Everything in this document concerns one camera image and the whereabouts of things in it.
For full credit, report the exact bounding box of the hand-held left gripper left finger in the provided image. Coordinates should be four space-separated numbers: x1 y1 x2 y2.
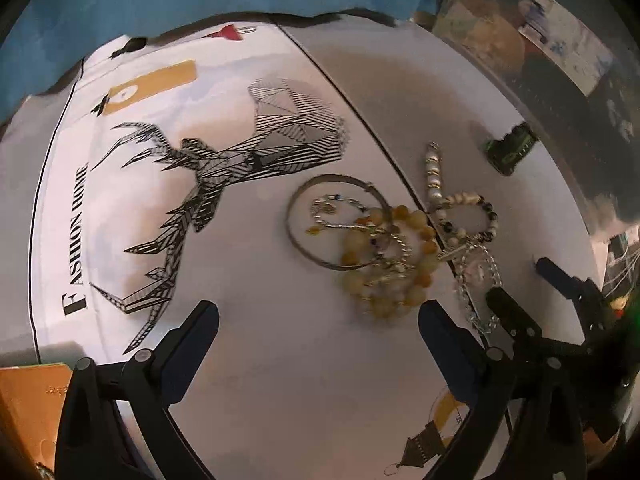
55 300 221 480

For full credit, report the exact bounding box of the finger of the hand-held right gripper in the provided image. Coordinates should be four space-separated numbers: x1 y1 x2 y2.
486 287 591 361
536 257 614 332

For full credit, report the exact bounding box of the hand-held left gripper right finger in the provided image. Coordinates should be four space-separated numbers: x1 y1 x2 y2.
419 300 588 480

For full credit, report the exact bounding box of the clear crystal bracelet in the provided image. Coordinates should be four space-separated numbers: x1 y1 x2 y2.
451 244 504 334

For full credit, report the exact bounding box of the pale yellow bead bracelet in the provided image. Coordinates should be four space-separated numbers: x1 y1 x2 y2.
342 270 432 319

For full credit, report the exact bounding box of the black white bead bracelet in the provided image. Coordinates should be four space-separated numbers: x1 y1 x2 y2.
435 192 501 250

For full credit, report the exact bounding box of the amber bead bracelet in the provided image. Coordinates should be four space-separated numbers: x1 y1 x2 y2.
341 205 442 283

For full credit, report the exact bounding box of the white pearl bracelet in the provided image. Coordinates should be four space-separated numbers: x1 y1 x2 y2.
424 142 447 211

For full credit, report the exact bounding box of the silver charm chain bracelet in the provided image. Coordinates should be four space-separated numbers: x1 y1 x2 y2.
307 195 416 276

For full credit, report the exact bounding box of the orange metal tray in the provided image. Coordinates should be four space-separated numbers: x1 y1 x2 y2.
0 362 76 480

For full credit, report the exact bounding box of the silver bangle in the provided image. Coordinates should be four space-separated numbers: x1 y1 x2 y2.
286 174 396 272

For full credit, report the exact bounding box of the deer print tablecloth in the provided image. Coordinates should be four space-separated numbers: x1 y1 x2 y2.
0 7 601 480

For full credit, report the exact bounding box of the small black green clip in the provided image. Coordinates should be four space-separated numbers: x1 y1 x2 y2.
482 125 539 177

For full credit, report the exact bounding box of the white paper label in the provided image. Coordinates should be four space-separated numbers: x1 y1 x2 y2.
519 0 615 97

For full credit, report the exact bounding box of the white cable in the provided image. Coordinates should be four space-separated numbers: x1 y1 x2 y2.
602 232 640 301

